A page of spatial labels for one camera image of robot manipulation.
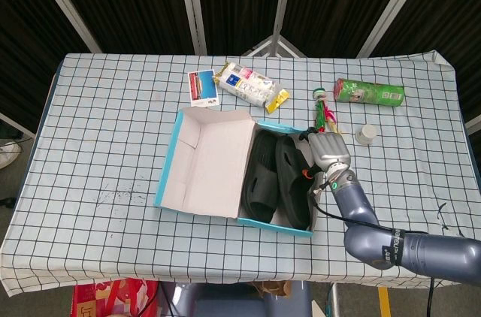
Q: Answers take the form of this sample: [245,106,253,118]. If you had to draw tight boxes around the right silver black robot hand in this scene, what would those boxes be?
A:
[298,127,352,183]

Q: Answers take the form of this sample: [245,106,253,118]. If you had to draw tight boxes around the black rubber slipper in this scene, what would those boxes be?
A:
[275,135,313,231]
[241,129,280,224]

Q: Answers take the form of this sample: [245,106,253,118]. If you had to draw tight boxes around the light blue shoe box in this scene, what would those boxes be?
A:
[154,106,316,238]

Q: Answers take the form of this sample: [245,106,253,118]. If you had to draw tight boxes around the colourful feather shuttlecock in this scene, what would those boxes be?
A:
[312,87,341,134]

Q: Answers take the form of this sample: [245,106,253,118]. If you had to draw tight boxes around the small white jar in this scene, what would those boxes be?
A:
[355,124,378,144]

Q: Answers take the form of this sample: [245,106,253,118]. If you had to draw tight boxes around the green chips can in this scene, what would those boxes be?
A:
[333,77,406,107]

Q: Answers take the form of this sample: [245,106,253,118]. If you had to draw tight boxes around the white snack pack yellow ends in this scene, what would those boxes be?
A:
[213,62,292,114]

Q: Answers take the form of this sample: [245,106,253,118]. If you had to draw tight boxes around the white screen foot brace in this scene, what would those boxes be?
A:
[242,35,307,59]

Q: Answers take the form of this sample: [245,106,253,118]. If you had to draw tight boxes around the red blue photo card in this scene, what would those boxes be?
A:
[187,69,219,108]

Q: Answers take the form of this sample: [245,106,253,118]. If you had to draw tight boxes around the metal table leg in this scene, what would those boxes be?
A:
[326,282,341,317]

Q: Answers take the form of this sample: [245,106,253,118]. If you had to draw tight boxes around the blue checked tablecloth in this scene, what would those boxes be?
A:
[0,52,481,297]

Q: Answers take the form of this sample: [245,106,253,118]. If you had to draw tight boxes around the red printed bag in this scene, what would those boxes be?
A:
[72,278,161,317]

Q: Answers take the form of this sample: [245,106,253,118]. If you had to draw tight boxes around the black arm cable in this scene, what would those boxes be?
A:
[307,172,467,237]

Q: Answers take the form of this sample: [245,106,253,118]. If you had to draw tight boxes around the black strap band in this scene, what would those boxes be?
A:
[389,229,406,267]

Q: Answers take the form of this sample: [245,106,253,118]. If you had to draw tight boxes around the dark screen panel white frame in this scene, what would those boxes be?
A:
[26,0,206,56]
[274,0,433,59]
[183,0,294,56]
[360,0,481,134]
[0,0,102,137]

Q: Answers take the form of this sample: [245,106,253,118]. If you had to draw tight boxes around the thin black hanging cable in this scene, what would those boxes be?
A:
[428,277,437,317]

